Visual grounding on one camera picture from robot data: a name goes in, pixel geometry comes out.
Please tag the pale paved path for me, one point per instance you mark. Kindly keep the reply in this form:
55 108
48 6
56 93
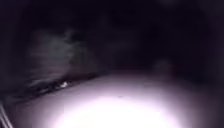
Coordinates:
120 100

